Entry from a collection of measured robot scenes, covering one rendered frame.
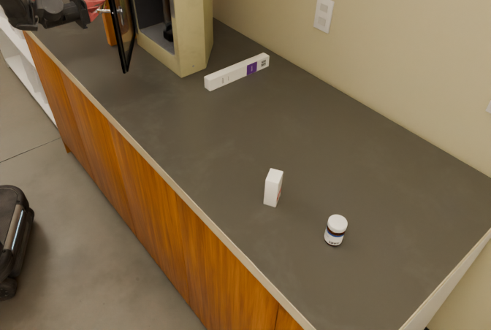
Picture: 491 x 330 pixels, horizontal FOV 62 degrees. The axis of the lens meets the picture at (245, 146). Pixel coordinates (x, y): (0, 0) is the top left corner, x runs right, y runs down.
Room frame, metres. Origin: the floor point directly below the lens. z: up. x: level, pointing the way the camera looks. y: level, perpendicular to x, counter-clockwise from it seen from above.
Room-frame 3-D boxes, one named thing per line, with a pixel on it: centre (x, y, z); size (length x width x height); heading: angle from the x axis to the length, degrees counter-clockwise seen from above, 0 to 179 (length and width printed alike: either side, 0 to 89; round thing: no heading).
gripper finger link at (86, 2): (1.25, 0.51, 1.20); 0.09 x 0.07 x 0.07; 132
